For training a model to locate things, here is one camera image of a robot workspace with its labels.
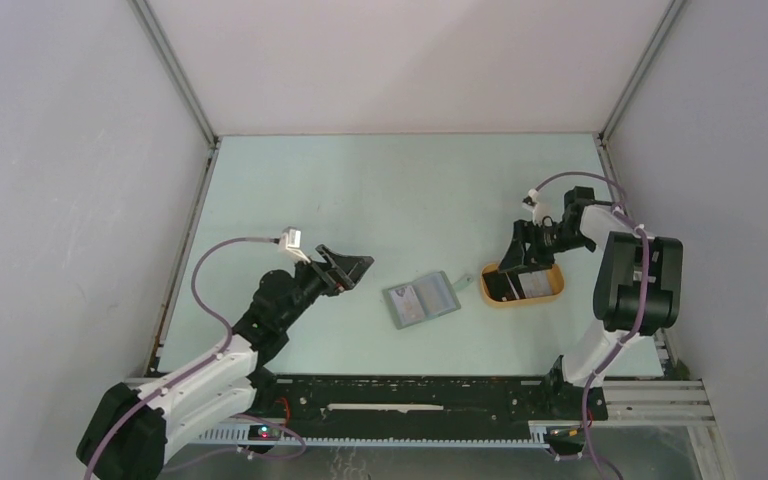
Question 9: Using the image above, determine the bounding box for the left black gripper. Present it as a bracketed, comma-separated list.
[279, 244, 372, 329]

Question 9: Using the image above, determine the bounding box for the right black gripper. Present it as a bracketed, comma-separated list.
[497, 218, 594, 274]

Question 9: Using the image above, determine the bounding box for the white VIP card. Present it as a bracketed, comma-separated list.
[518, 270, 554, 299]
[389, 285, 425, 325]

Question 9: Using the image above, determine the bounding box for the black VIP card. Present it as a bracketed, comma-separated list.
[482, 269, 525, 303]

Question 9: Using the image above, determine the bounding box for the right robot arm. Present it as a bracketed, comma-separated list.
[497, 187, 683, 418]

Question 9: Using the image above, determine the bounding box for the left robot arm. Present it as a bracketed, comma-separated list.
[76, 245, 374, 479]

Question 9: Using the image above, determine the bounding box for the orange plastic tray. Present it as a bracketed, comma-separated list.
[480, 263, 565, 308]

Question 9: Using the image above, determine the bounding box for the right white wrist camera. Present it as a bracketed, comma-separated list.
[522, 189, 552, 226]

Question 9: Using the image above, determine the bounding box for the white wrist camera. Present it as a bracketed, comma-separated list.
[278, 227, 311, 264]
[522, 189, 552, 226]

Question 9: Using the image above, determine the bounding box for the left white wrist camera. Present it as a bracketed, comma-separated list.
[278, 227, 311, 264]

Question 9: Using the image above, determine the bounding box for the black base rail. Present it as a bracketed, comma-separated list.
[247, 374, 609, 442]

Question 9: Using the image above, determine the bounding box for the aluminium frame rail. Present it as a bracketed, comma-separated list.
[167, 374, 714, 448]

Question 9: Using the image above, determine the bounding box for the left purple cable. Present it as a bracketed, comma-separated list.
[82, 237, 309, 480]

